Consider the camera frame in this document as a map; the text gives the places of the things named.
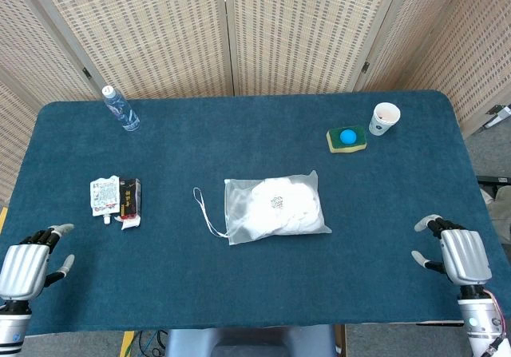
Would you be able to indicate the woven folding screen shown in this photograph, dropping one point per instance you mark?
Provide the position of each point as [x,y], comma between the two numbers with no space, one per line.
[159,33]

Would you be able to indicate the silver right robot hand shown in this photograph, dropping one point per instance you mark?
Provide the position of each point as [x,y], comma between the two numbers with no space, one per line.
[465,253]

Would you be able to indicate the grey metal bracket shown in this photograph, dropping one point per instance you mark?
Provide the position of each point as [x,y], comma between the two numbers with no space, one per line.
[499,117]

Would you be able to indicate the clear plastic water bottle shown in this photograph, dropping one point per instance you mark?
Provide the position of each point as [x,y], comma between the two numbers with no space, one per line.
[120,109]

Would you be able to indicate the yellow green sponge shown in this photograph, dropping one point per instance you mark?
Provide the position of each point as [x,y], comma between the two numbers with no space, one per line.
[357,143]

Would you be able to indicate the white paper cup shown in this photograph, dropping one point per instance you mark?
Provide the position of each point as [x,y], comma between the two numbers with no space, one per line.
[379,125]

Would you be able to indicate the black red carton box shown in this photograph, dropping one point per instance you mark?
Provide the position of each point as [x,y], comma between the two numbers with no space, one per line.
[129,197]

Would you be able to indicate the grey robot torso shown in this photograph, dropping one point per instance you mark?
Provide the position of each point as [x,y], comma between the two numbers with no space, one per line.
[247,341]

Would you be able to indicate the blue ball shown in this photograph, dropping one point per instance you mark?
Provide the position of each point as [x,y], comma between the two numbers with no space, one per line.
[348,136]

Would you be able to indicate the blue carpet table cover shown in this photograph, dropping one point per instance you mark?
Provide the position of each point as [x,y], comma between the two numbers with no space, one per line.
[255,141]

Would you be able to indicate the white spout pouch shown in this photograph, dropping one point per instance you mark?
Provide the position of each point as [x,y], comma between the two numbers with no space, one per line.
[104,195]

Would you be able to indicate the black equipment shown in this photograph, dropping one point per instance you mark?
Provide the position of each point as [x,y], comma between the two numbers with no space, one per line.
[495,180]

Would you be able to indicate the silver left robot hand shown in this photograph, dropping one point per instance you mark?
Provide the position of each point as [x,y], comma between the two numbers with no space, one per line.
[22,265]

